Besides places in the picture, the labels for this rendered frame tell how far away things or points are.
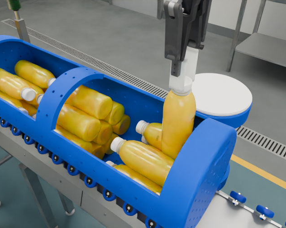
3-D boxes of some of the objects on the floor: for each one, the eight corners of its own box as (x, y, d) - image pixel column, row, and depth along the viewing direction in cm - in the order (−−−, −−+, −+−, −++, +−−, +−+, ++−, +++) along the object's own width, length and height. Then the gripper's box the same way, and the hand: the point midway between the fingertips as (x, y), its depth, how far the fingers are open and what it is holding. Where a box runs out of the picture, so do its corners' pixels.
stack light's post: (59, 157, 211) (17, 21, 141) (55, 155, 213) (13, 19, 143) (63, 154, 214) (24, 19, 143) (59, 152, 215) (19, 17, 145)
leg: (69, 217, 172) (47, 152, 132) (64, 212, 174) (40, 147, 134) (76, 211, 175) (57, 145, 135) (70, 206, 178) (49, 141, 138)
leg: (52, 235, 163) (23, 171, 123) (46, 229, 166) (16, 165, 126) (59, 227, 167) (34, 163, 127) (54, 222, 169) (26, 157, 129)
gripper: (193, -44, 31) (177, 112, 46) (243, -59, 41) (216, 72, 57) (142, -50, 34) (142, 97, 49) (199, -63, 45) (185, 62, 60)
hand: (183, 69), depth 51 cm, fingers closed on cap, 4 cm apart
